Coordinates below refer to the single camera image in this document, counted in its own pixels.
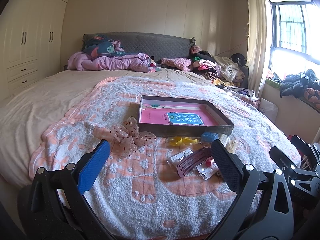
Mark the grey quilted headboard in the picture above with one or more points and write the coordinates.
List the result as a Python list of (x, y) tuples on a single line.
[(157, 45)]

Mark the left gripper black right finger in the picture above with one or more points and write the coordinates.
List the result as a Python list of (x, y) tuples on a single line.
[(229, 166)]

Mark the window with metal bars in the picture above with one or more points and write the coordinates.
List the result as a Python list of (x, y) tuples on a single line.
[(295, 37)]

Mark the pink folded knit garment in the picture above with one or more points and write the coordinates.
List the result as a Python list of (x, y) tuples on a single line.
[(180, 63)]

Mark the pink crumpled quilt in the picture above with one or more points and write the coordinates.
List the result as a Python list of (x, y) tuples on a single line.
[(134, 62)]

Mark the pile of mixed clothes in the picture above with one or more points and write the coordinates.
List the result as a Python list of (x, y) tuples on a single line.
[(232, 71)]

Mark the white comb hair clip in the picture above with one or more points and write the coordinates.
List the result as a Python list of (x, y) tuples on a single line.
[(224, 139)]

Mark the dark shallow cardboard tray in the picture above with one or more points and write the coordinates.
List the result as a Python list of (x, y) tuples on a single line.
[(170, 117)]

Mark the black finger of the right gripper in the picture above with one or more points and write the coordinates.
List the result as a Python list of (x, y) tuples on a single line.
[(303, 147)]

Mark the small blue box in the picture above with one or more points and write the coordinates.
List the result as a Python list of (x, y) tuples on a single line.
[(208, 137)]

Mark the dark floral pillow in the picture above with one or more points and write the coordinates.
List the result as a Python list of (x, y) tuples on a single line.
[(101, 45)]

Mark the cream curtain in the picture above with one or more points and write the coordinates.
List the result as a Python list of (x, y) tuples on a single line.
[(258, 49)]

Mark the beige bed sheet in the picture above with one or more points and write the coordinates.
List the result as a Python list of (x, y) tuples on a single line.
[(26, 115)]

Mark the red bead earrings card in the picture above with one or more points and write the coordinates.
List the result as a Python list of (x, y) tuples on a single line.
[(207, 169)]

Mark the cream built-in wardrobe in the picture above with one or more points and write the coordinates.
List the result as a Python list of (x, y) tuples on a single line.
[(31, 32)]

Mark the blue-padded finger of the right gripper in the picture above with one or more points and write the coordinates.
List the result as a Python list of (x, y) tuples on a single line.
[(281, 160)]

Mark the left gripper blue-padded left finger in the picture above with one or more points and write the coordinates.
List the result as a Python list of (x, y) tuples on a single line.
[(90, 165)]

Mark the black puffer jacket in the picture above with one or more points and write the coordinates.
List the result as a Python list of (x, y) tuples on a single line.
[(297, 84)]

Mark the earring card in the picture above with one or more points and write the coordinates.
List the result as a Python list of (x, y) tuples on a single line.
[(174, 160)]

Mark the mauve snap hair clip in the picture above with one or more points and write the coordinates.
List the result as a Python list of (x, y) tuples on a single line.
[(193, 160)]

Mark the pink polka-dot fabric bow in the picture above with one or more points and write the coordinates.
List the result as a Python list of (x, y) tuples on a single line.
[(127, 135)]

